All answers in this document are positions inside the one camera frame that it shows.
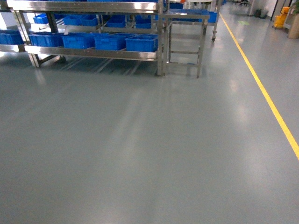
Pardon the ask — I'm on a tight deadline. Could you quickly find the empty blue plastic bin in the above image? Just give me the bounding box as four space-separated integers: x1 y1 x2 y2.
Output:
94 33 135 50

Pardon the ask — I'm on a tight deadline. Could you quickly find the stainless steel shelf rack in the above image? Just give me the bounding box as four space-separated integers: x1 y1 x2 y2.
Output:
0 0 164 76

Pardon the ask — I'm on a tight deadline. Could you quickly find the blue plastic bin left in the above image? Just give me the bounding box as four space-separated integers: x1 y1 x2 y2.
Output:
62 33 108 49

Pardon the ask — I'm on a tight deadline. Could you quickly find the blue bin rear left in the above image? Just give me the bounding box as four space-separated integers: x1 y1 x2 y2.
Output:
28 33 64 47

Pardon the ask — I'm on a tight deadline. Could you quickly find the tan tall planter pot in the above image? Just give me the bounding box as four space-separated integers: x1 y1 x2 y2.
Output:
287 14 299 39

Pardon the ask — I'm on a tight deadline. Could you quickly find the small stainless steel table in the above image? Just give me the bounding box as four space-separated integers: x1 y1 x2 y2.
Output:
163 9 210 78

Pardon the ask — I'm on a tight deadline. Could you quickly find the yellow mop bucket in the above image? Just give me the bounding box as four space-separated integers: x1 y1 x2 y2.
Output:
272 7 290 29

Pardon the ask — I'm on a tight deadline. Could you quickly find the blue plastic bin with red bags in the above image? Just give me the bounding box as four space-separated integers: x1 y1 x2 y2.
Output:
125 35 158 52

